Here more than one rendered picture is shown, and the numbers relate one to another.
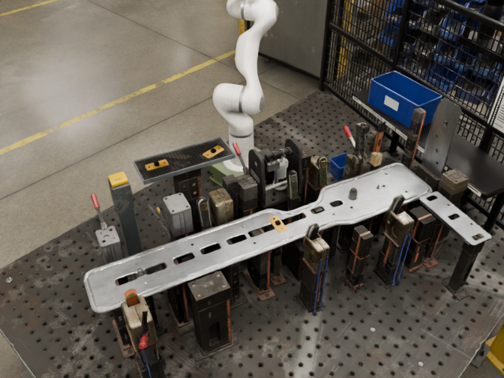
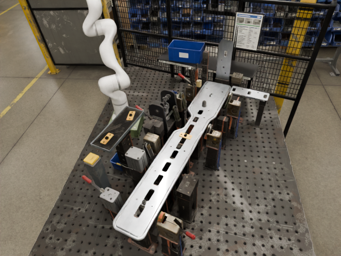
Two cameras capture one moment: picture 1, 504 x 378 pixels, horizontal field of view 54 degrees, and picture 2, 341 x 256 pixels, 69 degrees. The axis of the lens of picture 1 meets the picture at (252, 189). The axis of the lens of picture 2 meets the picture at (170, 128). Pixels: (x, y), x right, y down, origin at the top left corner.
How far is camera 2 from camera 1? 0.75 m
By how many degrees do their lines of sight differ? 25
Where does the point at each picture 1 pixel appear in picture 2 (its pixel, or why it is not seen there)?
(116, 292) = (141, 221)
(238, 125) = (120, 97)
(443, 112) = (223, 46)
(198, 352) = (186, 223)
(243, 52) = (107, 55)
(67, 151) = not seen: outside the picture
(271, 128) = not seen: hidden behind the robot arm
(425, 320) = (259, 144)
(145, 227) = not seen: hidden behind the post
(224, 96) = (108, 84)
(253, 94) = (124, 76)
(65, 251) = (61, 223)
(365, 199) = (210, 103)
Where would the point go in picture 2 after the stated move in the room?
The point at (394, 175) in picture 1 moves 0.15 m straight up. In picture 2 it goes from (210, 87) to (211, 70)
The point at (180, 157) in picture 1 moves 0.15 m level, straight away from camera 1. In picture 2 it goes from (115, 127) to (101, 117)
